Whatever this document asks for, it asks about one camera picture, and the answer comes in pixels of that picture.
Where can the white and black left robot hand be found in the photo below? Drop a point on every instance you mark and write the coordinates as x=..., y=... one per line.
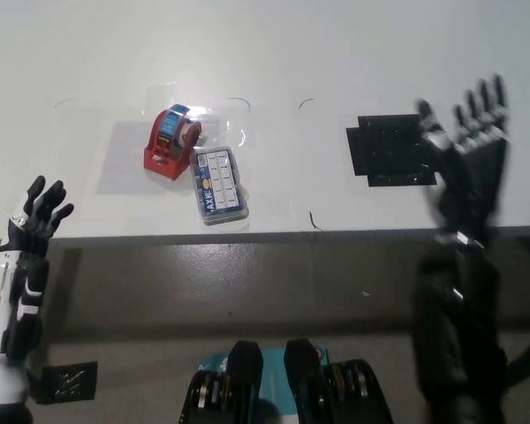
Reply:
x=6, y=300

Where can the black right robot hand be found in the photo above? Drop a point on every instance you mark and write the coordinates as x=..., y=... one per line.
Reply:
x=472, y=185

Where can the red tape dispenser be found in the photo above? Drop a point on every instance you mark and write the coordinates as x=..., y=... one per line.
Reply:
x=163, y=161

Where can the black tape patch cross shaped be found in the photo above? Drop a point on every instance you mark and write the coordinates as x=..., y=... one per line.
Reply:
x=388, y=150

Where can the black floor tape patch scribbled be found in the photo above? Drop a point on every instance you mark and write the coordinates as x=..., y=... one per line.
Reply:
x=68, y=383

